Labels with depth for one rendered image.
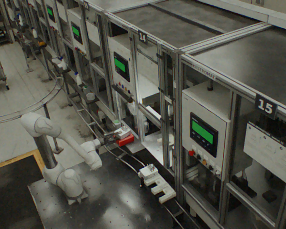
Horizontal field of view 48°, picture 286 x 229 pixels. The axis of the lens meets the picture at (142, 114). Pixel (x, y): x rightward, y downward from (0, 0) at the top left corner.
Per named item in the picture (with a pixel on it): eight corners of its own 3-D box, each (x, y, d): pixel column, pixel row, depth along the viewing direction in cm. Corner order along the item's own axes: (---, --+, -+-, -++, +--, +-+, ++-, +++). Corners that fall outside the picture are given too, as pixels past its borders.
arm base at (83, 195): (71, 209, 273) (69, 205, 270) (62, 192, 289) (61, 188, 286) (90, 200, 280) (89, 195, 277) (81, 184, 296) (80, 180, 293)
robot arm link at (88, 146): (91, 144, 298) (97, 155, 291) (75, 150, 292) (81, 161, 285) (90, 137, 289) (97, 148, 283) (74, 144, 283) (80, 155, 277)
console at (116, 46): (111, 83, 307) (104, 37, 281) (137, 74, 318) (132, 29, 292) (132, 102, 277) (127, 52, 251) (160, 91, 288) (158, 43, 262)
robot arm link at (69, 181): (75, 200, 273) (69, 182, 261) (59, 192, 282) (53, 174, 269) (87, 187, 284) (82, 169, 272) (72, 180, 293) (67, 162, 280)
